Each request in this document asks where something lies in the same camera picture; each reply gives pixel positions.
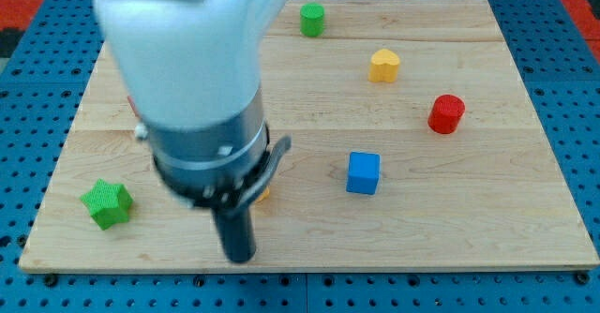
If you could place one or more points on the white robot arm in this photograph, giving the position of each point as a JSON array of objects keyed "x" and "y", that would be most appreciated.
[{"x": 193, "y": 70}]

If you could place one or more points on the red block behind arm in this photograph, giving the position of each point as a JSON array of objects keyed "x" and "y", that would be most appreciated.
[{"x": 133, "y": 106}]

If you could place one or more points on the green star block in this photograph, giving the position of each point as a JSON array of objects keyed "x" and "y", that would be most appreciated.
[{"x": 107, "y": 204}]

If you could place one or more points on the yellow block behind tool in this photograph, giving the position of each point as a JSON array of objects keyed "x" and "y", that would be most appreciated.
[{"x": 264, "y": 195}]

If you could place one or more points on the blue cube block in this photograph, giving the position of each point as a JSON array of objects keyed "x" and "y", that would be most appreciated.
[{"x": 363, "y": 173}]

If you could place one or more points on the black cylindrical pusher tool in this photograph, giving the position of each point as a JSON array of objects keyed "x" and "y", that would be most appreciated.
[{"x": 236, "y": 235}]

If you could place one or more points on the wooden board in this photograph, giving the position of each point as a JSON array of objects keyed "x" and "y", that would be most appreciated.
[{"x": 488, "y": 197}]

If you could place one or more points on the yellow heart block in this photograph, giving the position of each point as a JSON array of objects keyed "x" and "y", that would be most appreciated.
[{"x": 384, "y": 66}]

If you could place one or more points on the green cylinder block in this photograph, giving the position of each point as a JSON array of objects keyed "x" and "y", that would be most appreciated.
[{"x": 312, "y": 19}]

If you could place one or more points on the red cylinder block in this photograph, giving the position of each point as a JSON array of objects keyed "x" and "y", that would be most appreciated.
[{"x": 446, "y": 113}]

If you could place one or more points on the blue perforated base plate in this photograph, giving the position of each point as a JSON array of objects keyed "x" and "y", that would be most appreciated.
[{"x": 41, "y": 89}]

